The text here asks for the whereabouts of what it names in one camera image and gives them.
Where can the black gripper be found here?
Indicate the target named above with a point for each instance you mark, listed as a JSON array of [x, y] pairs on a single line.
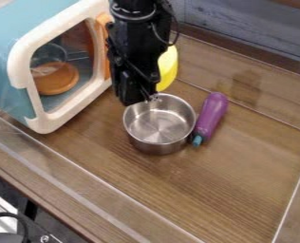
[[138, 40]]

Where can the yellow toy banana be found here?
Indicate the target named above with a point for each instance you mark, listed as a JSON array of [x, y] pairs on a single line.
[[167, 63]]

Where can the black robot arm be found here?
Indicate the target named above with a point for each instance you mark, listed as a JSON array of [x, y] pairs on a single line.
[[142, 5]]

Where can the silver metal pot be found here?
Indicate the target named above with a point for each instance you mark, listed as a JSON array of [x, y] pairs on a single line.
[[158, 125]]

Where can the purple toy eggplant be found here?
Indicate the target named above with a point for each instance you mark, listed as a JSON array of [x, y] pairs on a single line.
[[212, 110]]

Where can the orange plate in microwave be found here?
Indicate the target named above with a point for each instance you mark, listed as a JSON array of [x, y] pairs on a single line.
[[55, 77]]

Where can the blue white toy microwave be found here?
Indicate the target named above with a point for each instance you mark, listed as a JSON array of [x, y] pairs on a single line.
[[45, 31]]

